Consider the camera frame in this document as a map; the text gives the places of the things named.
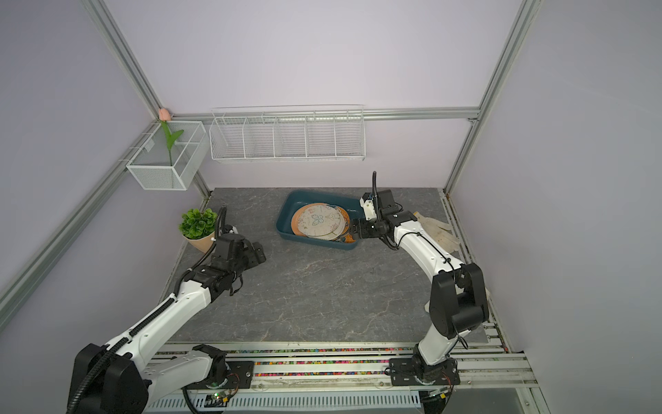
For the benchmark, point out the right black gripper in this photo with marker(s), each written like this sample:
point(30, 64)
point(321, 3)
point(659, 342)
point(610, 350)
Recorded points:
point(359, 224)

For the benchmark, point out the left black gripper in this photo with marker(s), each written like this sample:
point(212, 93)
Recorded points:
point(249, 252)

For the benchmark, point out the butterfly cream coaster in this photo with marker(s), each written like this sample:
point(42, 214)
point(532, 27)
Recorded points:
point(319, 221)

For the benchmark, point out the orange round coaster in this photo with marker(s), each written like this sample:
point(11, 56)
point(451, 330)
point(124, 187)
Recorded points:
point(311, 221)

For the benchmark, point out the teal plastic storage box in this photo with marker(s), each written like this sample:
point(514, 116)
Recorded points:
point(299, 198)

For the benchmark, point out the alpaca cream coaster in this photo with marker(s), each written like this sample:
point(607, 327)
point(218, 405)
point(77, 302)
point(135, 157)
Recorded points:
point(339, 226)

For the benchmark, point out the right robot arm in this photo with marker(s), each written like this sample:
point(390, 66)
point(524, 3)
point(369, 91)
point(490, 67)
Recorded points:
point(458, 302)

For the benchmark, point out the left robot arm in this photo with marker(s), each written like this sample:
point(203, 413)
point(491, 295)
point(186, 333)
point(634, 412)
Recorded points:
point(115, 378)

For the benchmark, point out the green potted plant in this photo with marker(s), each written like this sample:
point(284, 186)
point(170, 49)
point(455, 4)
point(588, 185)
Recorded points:
point(198, 228)

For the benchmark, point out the white work glove far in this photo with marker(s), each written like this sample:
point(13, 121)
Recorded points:
point(441, 232)

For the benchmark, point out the pink artificial tulip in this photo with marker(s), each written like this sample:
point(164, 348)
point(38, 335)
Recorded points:
point(170, 136)

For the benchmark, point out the white mesh wall basket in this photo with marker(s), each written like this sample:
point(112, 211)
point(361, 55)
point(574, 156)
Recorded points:
point(159, 167)

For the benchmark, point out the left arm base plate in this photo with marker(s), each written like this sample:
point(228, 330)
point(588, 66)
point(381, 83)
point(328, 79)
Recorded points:
point(237, 375)

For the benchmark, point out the white wire wall shelf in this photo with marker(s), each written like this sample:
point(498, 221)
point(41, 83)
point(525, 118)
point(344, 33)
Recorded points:
point(288, 132)

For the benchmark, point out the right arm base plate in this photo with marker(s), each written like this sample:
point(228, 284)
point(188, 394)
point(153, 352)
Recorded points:
point(414, 371)

